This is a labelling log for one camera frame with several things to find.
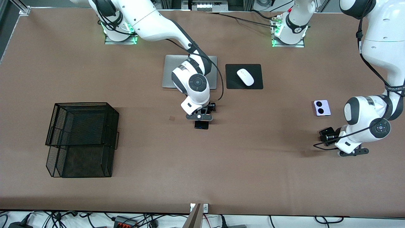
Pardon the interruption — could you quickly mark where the white computer mouse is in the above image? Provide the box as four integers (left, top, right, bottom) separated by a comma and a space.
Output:
237, 68, 255, 86

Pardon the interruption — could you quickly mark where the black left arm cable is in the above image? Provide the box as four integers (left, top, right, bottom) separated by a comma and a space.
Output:
313, 17, 405, 150

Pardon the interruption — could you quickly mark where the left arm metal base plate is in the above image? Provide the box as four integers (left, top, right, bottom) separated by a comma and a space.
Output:
271, 14, 306, 48

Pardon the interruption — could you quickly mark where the silver closed laptop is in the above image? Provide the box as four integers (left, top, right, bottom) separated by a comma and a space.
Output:
162, 55, 218, 90

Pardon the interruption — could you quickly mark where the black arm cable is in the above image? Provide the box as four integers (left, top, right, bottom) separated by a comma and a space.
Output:
313, 17, 405, 150
165, 19, 224, 103

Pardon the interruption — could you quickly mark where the black cable on table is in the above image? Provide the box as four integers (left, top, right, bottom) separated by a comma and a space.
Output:
205, 11, 279, 28

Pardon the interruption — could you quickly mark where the black mesh two-tier tray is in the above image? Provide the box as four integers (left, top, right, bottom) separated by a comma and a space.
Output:
45, 102, 120, 178

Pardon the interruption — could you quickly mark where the small metal edge bracket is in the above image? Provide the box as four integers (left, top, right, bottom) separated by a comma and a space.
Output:
190, 203, 209, 213

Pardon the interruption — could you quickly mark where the lilac flip phone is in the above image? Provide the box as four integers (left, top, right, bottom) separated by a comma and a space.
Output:
313, 100, 331, 117

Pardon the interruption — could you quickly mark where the black mouse pad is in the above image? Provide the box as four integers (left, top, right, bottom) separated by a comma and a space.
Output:
225, 64, 264, 90

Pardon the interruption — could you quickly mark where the grey slanted beam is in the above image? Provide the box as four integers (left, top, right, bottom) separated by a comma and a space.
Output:
183, 203, 203, 228

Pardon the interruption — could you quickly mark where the black looped floor cable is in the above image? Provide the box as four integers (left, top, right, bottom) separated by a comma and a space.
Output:
314, 216, 344, 224

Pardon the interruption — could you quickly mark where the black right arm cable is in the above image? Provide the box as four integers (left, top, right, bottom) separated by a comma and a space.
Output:
165, 19, 224, 103

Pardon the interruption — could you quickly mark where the aluminium frame profile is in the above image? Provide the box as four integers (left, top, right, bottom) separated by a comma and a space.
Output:
9, 0, 31, 16

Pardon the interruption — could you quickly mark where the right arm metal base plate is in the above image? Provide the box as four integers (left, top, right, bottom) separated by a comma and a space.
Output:
104, 35, 139, 45

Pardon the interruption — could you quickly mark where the black orange power strip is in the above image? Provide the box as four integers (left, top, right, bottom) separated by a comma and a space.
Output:
114, 216, 138, 228

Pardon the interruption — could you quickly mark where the white socket strip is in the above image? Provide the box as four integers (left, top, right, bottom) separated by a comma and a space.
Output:
190, 0, 228, 11

